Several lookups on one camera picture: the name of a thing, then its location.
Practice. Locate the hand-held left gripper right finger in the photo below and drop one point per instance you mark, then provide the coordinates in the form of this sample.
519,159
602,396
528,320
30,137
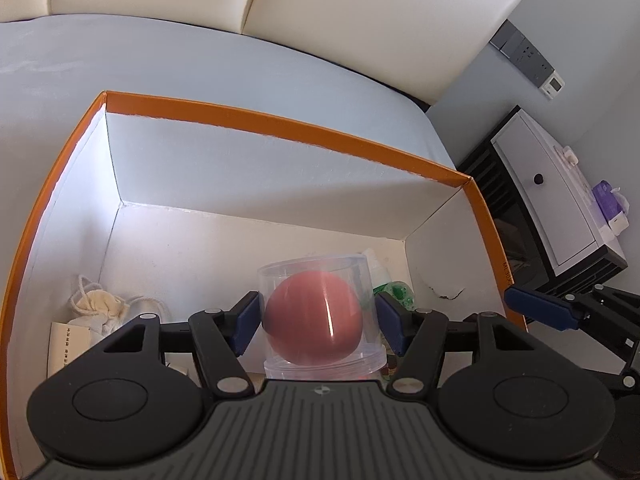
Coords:
395,325

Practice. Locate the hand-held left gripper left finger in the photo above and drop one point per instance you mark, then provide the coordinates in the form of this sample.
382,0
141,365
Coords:
247,320

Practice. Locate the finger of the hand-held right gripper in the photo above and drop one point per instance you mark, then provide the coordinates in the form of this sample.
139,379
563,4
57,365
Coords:
540,305

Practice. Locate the green soap bottle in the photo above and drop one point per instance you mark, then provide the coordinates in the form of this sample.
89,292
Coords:
395,290

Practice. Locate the clear container with pink sponge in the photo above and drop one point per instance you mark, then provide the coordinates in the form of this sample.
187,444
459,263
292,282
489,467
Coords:
315,315

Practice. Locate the orange cardboard box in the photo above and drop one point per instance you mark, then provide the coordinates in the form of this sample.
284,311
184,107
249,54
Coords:
250,170

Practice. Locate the white printed carton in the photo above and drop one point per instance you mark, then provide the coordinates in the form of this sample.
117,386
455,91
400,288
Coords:
70,347

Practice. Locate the purple tissue pack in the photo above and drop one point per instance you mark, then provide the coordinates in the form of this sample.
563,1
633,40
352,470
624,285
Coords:
607,205

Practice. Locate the white charger plug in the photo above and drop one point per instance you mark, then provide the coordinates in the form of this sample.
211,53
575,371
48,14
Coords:
570,154

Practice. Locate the cream padded headboard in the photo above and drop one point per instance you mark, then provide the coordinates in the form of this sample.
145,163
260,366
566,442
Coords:
350,10

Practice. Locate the white nightstand with black frame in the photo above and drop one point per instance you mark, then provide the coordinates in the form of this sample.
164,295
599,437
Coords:
550,200

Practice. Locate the white wall thermostat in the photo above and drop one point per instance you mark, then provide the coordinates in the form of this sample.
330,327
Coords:
552,86

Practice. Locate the grey wall switch panel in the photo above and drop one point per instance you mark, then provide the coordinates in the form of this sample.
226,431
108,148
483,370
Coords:
522,52

